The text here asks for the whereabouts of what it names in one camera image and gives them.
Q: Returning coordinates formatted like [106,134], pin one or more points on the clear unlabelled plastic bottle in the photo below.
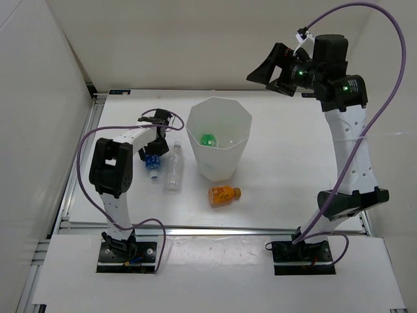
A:
[174,170]

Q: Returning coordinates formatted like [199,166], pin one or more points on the white octagonal bin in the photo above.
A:
[224,118]

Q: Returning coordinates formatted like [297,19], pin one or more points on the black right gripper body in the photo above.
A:
[296,73]

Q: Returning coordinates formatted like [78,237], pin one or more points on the orange plastic bottle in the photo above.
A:
[222,195]

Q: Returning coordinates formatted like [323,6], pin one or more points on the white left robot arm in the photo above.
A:
[111,171]

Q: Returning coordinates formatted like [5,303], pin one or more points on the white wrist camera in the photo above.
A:
[304,36]
[149,119]

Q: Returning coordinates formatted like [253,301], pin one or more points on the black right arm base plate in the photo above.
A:
[301,259]

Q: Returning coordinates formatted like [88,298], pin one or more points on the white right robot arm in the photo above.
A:
[319,65]

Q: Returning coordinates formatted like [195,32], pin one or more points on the blue label clear plastic bottle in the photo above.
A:
[153,165]

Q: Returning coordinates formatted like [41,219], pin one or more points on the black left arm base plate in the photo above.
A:
[131,256]

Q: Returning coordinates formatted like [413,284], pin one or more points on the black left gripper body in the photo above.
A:
[157,147]

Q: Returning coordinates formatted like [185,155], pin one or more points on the green plastic soda bottle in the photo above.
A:
[208,140]

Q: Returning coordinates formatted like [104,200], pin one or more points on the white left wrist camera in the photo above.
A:
[149,119]

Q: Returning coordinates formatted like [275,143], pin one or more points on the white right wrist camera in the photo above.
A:
[304,36]

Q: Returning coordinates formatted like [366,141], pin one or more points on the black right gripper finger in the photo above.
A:
[279,57]
[281,87]

